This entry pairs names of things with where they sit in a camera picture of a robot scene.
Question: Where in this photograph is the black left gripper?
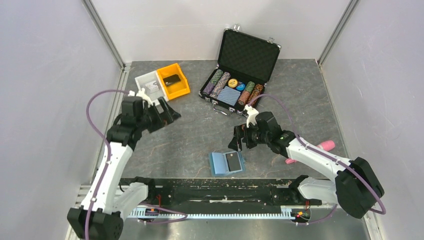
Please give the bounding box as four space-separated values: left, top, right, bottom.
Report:
137 96 181 134

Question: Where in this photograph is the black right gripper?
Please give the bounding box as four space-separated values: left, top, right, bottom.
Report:
228 120 270 152

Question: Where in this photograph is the blue card holder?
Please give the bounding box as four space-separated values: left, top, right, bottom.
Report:
209 151 246 177

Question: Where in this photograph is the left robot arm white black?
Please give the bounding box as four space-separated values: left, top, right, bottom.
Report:
67 96 181 240

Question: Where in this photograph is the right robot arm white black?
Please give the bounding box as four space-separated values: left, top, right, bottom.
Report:
228 111 386 219

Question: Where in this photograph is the silver card in white bin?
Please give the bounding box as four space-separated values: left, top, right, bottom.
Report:
144 80 160 95

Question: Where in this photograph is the black card in yellow bin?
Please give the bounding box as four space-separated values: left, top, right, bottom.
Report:
163 74 181 87

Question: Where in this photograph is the blue playing card deck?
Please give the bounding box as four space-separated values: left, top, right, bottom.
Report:
217 86 241 106

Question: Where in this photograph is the yellow plastic bin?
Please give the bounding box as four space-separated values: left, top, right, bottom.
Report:
156 63 191 100

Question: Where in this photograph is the white plastic bin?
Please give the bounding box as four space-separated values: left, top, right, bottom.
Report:
134 70 169 105

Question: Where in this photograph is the red poker chip stack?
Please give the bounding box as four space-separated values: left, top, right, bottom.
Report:
237 90 251 106

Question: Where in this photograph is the purple poker chip stack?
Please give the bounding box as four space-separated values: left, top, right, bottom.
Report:
202 82 215 95

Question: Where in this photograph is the blue round chip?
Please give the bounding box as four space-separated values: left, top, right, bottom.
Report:
235 82 246 92

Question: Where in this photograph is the brown orange chip stack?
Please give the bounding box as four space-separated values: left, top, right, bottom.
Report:
246 84 264 107

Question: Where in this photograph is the green red chip stack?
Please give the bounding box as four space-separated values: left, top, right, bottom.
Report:
244 81 256 93

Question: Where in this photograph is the yellow dealer button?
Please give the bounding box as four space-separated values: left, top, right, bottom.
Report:
227 78 239 88

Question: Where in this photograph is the pink grey chip stack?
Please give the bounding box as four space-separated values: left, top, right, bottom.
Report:
209 72 231 99

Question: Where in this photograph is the green poker chip stack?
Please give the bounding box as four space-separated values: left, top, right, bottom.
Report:
209 69 224 86

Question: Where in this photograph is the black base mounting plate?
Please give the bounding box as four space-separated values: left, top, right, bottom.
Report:
119 176 322 214

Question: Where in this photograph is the black poker chip case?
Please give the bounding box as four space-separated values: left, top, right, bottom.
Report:
198 24 282 117

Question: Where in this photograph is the pink cylindrical tube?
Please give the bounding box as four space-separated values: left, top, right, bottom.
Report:
285 140 336 164

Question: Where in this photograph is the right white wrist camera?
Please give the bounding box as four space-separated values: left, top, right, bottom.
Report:
244 105 259 128

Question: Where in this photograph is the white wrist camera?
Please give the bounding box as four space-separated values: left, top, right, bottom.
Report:
127 88 154 107
244 105 259 128

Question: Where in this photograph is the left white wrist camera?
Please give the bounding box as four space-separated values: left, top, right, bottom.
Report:
127 88 154 107

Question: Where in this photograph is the white slotted cable duct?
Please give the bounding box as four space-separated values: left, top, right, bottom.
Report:
127 207 296 220

